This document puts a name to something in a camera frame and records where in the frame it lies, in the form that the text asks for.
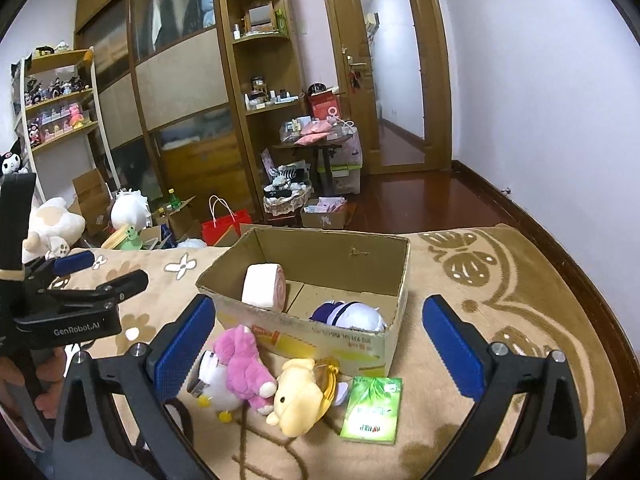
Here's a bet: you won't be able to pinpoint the purple white plush toy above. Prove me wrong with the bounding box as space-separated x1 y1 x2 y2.
308 301 388 332

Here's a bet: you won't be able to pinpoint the pink bear plush toy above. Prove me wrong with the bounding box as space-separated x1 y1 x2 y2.
212 324 278 416

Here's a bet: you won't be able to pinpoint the green tissue packet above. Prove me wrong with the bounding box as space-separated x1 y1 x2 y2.
339 376 403 445

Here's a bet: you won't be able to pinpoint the yellow plush toy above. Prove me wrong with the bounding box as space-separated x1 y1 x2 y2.
265 357 341 437

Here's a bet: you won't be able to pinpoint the wooden display shelf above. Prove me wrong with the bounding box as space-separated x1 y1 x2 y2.
12 47 121 196

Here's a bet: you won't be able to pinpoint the zebra plush toy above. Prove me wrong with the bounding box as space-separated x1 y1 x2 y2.
267 162 308 191

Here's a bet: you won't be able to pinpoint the wooden framed mirror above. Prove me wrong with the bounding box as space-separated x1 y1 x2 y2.
242 2 278 36

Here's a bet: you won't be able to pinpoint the cardboard carton with bottles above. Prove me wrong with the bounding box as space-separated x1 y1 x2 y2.
152 196 201 241

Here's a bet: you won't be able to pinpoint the black white plush doll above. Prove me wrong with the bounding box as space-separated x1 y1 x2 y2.
0 137 28 176

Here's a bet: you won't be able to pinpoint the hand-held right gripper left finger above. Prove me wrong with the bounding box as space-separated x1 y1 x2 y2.
50 294 217 480

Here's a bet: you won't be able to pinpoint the wooden wardrobe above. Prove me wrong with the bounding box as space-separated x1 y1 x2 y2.
75 0 261 226

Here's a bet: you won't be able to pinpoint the green yellow frog plush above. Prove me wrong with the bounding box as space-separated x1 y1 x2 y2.
102 224 146 251

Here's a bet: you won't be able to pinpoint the small dark folding table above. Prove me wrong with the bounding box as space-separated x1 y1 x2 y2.
272 137 346 201

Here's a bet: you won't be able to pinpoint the white round plush toy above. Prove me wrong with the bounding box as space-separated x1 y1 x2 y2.
110 187 151 231

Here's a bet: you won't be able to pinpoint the large cream plush toy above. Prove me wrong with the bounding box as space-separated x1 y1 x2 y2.
22 197 86 261

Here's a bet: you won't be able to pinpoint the pink cloth packets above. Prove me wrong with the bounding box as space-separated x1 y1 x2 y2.
295 120 336 147

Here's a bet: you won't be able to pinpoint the beige flower print blanket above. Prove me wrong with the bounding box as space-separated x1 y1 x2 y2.
30 223 626 480

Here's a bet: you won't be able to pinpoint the cardboard box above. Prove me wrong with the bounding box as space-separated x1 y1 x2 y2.
196 227 412 378

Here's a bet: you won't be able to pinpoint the person's left hand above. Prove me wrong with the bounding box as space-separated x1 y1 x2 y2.
32 347 68 418

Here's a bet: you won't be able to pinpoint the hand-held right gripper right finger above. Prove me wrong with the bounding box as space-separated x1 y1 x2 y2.
421 295 588 480

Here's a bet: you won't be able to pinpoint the red gift bag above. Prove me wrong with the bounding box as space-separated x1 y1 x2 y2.
201 195 253 247

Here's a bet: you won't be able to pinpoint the red paper bag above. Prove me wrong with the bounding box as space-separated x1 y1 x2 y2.
307 91 343 121

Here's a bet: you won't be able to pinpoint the wooden corner shelf unit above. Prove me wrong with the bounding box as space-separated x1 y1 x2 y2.
215 0 313 221

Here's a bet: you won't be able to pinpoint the row of small figurines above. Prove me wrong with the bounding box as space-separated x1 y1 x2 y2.
22 75 96 146

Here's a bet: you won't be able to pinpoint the wooden door with glass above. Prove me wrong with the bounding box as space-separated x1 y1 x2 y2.
320 0 453 176

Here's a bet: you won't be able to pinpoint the lace trimmed basket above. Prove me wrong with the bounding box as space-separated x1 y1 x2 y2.
263 185 313 218

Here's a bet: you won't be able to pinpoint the open brown cardboard carton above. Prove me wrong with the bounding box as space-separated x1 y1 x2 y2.
72 169 113 236

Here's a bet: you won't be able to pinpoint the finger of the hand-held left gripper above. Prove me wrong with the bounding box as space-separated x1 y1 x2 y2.
22 251 96 291
30 269 149 318

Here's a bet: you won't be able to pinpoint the small carton with packets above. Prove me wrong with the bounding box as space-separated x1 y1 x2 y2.
300 197 348 230

